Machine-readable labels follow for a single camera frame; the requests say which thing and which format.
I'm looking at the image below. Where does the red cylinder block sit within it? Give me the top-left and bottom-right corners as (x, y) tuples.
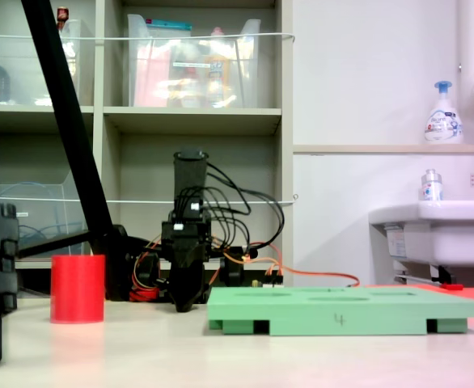
(49, 254), (107, 325)

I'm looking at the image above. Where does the orange servo cable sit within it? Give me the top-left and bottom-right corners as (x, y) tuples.
(260, 241), (362, 289)

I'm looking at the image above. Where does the orange label bottle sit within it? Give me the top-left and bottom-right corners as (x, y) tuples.
(203, 27), (233, 108)

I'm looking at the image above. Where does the beige shelf unit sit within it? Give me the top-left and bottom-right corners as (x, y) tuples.
(0, 0), (295, 301)

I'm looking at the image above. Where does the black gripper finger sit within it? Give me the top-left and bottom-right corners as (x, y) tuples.
(168, 264), (205, 314)

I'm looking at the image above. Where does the white shelf guard wire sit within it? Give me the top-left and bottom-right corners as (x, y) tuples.
(0, 32), (297, 44)
(0, 193), (299, 207)

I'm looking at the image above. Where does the clear plastic file box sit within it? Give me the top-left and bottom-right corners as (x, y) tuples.
(0, 173), (91, 259)

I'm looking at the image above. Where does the thin black tripod strut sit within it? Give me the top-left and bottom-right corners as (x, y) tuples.
(16, 229), (92, 259)

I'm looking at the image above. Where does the white foam soap dispenser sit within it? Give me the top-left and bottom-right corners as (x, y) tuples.
(424, 80), (464, 145)

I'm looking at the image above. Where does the thick black tripod leg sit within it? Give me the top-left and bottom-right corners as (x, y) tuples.
(19, 0), (137, 303)

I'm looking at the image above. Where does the teal topped plastic bag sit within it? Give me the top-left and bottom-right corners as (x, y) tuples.
(146, 18), (193, 40)

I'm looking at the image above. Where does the clear plastic storage bin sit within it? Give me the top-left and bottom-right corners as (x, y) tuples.
(0, 18), (83, 107)
(126, 14), (262, 109)

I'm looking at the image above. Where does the white ceramic sink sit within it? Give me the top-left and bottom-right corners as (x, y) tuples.
(368, 200), (474, 268)

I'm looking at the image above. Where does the black forearm servo cable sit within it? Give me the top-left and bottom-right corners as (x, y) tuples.
(198, 161), (286, 254)

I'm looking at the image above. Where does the green shape sorting board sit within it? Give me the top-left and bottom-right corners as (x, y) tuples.
(206, 285), (474, 336)

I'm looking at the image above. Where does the pink packet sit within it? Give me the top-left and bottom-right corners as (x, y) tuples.
(133, 42), (171, 108)

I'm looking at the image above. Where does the black sink bracket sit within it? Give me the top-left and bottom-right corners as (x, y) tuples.
(430, 264), (457, 285)

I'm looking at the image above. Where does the small clear sanitizer bottle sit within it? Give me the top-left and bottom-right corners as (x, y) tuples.
(419, 168), (444, 202)

